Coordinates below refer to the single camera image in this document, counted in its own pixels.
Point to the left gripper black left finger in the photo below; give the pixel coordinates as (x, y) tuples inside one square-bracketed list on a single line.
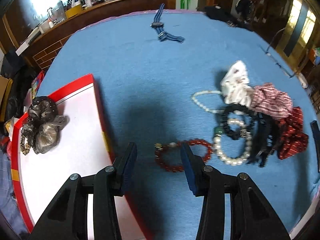
[(66, 215)]

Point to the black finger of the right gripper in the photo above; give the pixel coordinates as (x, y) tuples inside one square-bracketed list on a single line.
[(316, 136)]

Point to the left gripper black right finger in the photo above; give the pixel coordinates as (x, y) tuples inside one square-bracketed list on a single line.
[(252, 216)]

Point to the red polka dot scrunchie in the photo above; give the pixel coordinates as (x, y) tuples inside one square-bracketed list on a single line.
[(292, 139)]

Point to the black hair claw clip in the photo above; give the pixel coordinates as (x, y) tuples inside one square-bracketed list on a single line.
[(264, 141)]

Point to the red plaid scrunchie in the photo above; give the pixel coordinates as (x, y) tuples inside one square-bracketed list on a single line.
[(271, 101)]

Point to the white dotted scrunchie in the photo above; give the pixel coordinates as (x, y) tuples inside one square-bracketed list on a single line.
[(235, 86)]

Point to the grey organza scrunchie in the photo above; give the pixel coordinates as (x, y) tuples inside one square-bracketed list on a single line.
[(41, 132)]

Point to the red white gift box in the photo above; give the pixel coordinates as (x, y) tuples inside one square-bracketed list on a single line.
[(84, 148)]

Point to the black clothing pile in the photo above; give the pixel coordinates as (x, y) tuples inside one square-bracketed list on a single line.
[(217, 13)]

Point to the blue light bedspread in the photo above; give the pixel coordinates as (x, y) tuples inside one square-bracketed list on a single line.
[(145, 87)]

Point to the wooden dresser counter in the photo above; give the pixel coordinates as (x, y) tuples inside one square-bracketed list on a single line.
[(42, 52)]

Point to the blue striped wristwatch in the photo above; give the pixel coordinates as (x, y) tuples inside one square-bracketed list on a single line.
[(159, 28)]

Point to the white flat box on counter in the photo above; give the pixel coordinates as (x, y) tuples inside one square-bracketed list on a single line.
[(29, 40)]

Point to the yellow box on counter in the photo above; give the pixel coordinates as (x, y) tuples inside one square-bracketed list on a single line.
[(73, 11)]

